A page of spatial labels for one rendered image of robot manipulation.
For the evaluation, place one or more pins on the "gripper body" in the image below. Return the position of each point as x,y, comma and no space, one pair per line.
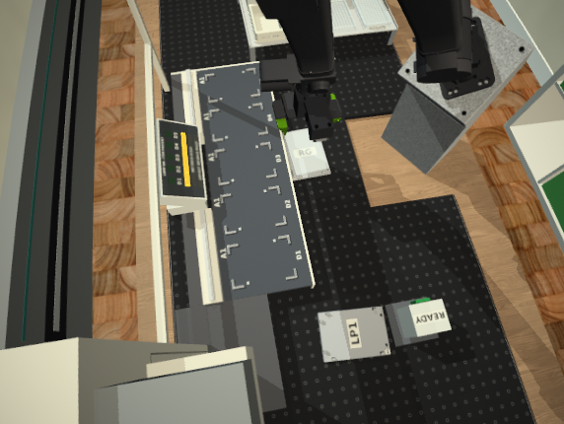
287,103

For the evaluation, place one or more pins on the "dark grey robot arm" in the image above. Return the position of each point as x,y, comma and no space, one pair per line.
436,24

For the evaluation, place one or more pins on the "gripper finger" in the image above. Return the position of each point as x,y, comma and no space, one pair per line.
282,125
334,98

